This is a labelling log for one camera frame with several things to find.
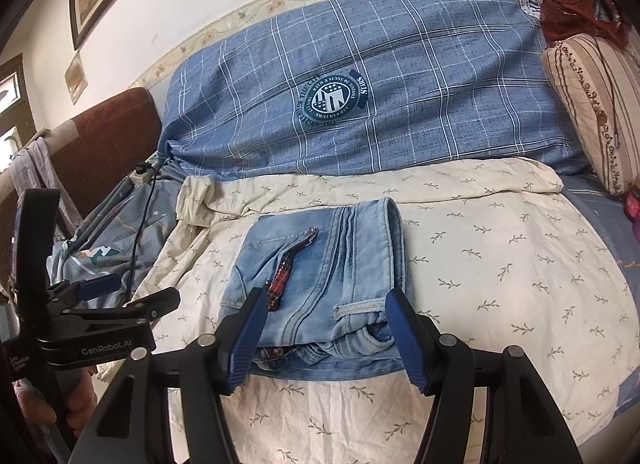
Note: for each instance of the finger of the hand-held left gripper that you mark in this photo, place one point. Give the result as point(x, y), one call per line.
point(100, 286)
point(155, 304)

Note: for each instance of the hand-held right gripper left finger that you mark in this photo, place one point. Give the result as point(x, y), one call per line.
point(247, 339)

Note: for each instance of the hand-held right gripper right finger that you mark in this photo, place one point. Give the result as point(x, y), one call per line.
point(407, 339)

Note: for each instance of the light blue denim pants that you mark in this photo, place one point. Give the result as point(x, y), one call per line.
point(320, 284)

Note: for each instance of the person's left hand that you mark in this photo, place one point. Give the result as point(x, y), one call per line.
point(82, 404)

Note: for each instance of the grey patterned blanket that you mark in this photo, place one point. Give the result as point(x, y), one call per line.
point(115, 244)

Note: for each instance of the white power strip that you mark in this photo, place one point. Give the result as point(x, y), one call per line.
point(142, 171)

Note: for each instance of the cream leaf-print bed sheet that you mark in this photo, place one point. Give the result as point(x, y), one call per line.
point(500, 244)

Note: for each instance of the grey hanging cloth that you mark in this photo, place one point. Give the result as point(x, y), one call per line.
point(37, 163)

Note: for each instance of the brown headboard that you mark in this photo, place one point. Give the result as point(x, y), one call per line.
point(110, 143)

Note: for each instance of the wooden window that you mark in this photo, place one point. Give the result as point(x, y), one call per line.
point(12, 93)

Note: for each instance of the pink purple object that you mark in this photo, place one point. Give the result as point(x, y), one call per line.
point(634, 209)

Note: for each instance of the striped floral pillow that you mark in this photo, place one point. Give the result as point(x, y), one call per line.
point(585, 93)

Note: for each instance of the red-brown plastic bag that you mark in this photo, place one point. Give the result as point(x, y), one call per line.
point(565, 8)

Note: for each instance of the small wall picture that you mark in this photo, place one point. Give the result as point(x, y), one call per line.
point(76, 77)

